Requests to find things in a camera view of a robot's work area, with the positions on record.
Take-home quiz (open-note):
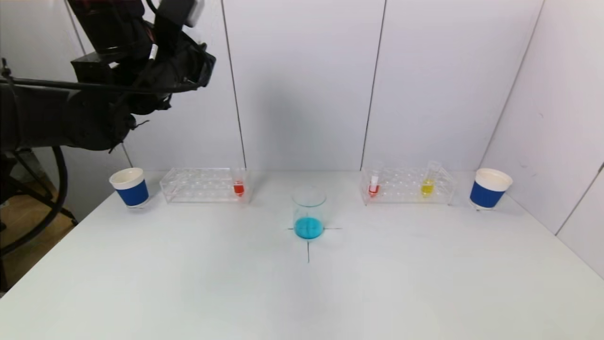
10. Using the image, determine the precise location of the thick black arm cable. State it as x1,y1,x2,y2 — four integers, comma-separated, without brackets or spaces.
0,146,69,256

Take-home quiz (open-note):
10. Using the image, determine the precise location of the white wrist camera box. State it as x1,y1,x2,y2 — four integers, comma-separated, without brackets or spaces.
158,0,206,29

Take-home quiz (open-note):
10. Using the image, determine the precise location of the clear glass beaker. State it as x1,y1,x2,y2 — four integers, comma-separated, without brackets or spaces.
292,187,327,240

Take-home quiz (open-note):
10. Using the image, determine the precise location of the yellow pigment clear test tube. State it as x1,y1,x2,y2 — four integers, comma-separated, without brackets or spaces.
420,161,443,198

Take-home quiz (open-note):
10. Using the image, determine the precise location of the clear acrylic test tube rack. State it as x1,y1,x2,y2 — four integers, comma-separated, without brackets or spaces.
160,168,251,204
360,165,457,206

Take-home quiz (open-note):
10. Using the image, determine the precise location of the white paper cup blue sleeve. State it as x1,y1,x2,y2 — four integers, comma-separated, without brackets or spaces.
470,168,513,211
109,168,151,209

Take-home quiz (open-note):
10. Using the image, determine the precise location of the red pigment tube white band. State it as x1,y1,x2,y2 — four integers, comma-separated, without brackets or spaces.
368,161,384,198

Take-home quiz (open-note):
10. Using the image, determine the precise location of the red pigment clear test tube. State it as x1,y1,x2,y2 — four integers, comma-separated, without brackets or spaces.
231,163,246,198

